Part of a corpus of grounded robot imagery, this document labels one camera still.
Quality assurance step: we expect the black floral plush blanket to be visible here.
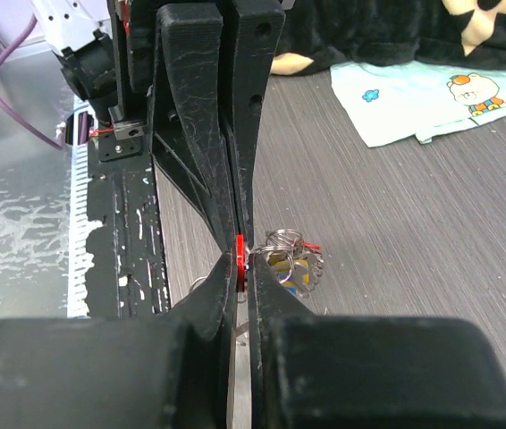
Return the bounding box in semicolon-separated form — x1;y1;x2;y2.
271;0;506;76

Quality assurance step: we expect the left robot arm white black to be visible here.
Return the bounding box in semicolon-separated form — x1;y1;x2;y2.
32;1;285;250

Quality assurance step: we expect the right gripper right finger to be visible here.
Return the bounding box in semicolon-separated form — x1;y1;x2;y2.
248;255;506;428

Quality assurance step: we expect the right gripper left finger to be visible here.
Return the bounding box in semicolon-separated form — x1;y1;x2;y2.
0;254;237;428

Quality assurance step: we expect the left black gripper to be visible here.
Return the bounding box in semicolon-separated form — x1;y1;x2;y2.
107;0;284;250

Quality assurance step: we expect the mint green cartoon cloth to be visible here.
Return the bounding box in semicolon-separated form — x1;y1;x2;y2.
331;62;506;147

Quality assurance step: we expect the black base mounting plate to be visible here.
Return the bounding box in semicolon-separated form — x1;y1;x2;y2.
85;132;172;318

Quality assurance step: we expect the large keyring with small rings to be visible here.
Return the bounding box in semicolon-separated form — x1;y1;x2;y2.
190;227;326;300

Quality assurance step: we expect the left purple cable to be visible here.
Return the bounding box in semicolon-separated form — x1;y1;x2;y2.
0;13;64;150

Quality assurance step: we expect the red key tags bunch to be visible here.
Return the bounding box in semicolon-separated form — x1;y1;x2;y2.
234;233;322;293

